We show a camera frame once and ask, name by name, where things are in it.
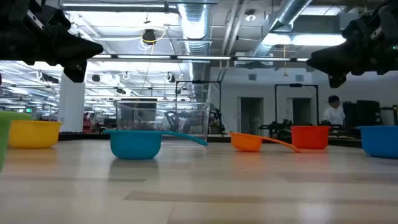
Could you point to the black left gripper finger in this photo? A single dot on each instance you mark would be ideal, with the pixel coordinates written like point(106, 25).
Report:
point(77, 73)
point(74, 48)

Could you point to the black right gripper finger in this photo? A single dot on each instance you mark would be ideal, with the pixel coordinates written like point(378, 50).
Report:
point(337, 81)
point(335, 60)

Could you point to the red measuring cup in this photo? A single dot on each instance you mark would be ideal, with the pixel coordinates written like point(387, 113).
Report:
point(310, 138)

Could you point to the yellow measuring cup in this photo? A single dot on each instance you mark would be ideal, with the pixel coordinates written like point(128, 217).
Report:
point(34, 135)

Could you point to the blue measuring cup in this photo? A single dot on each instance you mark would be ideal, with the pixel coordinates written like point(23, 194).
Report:
point(381, 143)

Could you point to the teal measuring cup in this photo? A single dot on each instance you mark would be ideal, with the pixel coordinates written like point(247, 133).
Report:
point(135, 146)

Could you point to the green measuring cup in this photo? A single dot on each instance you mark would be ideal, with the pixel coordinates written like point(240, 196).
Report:
point(3, 140)

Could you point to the orange measuring cup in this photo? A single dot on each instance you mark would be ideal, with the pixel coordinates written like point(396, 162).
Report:
point(245, 143)

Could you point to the clear plastic basket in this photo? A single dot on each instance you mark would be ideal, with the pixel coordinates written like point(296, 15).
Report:
point(186, 121)

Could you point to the white pillar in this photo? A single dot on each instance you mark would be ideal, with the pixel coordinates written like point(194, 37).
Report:
point(72, 105)

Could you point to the person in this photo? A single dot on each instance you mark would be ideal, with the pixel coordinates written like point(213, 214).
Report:
point(334, 115)

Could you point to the black cabinets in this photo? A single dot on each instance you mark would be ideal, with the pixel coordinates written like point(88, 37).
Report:
point(367, 112)

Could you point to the grey door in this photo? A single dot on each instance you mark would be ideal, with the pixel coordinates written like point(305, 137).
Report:
point(300, 110)
point(252, 116)

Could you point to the green exit sign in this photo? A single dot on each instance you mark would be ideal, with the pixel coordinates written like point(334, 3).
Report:
point(28, 109)

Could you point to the background black robot arms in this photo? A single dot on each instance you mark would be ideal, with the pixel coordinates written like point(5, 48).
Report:
point(273, 127)

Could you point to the long ceiling light strip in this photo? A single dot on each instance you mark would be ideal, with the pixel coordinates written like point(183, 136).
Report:
point(202, 58)

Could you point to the black station frame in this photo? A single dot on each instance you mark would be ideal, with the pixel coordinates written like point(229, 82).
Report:
point(219, 99)
point(317, 102)

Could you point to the silver ventilation duct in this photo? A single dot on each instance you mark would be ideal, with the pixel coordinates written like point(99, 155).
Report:
point(194, 25)

